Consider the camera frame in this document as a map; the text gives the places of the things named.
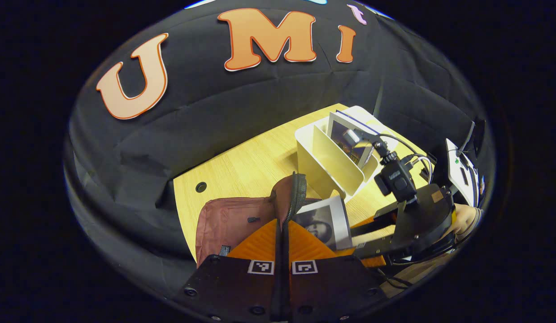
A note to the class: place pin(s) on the black table grommet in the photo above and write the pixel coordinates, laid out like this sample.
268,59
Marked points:
201,187

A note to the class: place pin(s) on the white bookshelf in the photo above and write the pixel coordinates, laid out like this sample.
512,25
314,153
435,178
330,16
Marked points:
323,157

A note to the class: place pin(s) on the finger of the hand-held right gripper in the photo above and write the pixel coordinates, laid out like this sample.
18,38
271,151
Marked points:
376,246
381,222

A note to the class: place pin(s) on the maroon schoolbag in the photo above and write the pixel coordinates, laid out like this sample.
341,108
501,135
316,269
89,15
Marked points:
233,220

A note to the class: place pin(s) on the blue photo cover book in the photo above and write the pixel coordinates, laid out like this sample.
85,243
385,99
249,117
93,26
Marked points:
349,154

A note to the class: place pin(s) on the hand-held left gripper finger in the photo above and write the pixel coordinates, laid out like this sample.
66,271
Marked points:
279,269
286,287

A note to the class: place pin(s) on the white device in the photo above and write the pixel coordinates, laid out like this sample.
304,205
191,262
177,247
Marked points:
462,175

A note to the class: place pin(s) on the black backdrop cloth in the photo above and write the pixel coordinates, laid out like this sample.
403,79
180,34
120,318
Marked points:
215,112

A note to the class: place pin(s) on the grey portrait cover book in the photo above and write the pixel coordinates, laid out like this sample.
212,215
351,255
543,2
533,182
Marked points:
325,220

